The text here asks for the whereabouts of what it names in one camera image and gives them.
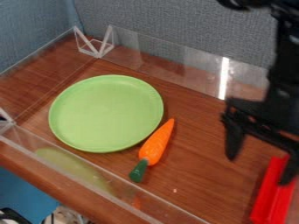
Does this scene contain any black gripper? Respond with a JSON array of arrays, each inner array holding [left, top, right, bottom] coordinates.
[[221, 90, 299, 186]]

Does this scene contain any red plastic block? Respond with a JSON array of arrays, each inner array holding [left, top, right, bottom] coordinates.
[[249, 156, 295, 224]]

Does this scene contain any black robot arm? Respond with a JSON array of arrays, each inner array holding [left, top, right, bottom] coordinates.
[[216, 0, 299, 186]]

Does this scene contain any green plate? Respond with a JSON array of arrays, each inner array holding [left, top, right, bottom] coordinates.
[[48, 74, 164, 153]]

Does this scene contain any orange toy carrot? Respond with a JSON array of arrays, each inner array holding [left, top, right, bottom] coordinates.
[[128, 118, 175, 183]]

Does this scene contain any clear acrylic back wall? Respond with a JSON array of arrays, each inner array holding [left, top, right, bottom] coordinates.
[[73, 25, 267, 101]]

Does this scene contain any clear acrylic wall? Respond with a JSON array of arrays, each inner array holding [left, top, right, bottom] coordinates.
[[73, 25, 267, 101], [0, 29, 89, 96], [0, 108, 209, 224]]

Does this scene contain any clear acrylic front wall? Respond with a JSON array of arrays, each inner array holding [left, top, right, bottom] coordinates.
[[0, 108, 209, 224]]

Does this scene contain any clear acrylic left wall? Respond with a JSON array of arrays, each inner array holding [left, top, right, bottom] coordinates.
[[0, 29, 89, 96]]

